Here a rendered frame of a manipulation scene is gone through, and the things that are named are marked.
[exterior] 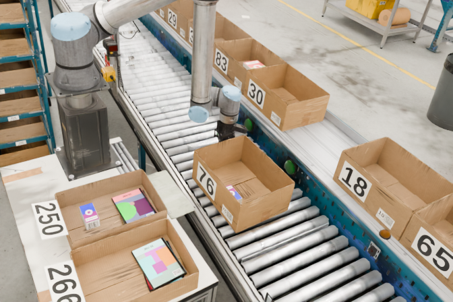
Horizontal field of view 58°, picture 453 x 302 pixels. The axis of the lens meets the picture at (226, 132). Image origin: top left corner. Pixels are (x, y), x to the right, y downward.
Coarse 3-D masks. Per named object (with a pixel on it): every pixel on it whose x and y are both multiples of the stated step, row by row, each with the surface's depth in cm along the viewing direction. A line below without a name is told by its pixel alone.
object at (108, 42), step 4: (104, 40) 235; (108, 40) 234; (112, 40) 235; (104, 44) 233; (108, 44) 230; (112, 44) 231; (116, 44) 232; (104, 48) 236; (108, 48) 230; (112, 48) 231; (116, 48) 232; (108, 52) 238; (112, 52) 237; (108, 56) 238
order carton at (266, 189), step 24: (216, 144) 194; (240, 144) 204; (216, 168) 204; (240, 168) 206; (264, 168) 194; (216, 192) 178; (240, 192) 192; (264, 192) 193; (288, 192) 177; (240, 216) 167; (264, 216) 178
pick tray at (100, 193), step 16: (128, 176) 182; (144, 176) 183; (64, 192) 169; (80, 192) 173; (96, 192) 178; (112, 192) 182; (64, 208) 172; (96, 208) 174; (112, 208) 175; (160, 208) 173; (80, 224) 166; (112, 224) 168; (128, 224) 158; (144, 224) 163; (80, 240) 149; (96, 240) 154
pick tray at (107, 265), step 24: (120, 240) 155; (144, 240) 162; (168, 240) 165; (96, 264) 152; (120, 264) 153; (192, 264) 148; (96, 288) 144; (120, 288) 145; (144, 288) 146; (168, 288) 139; (192, 288) 147
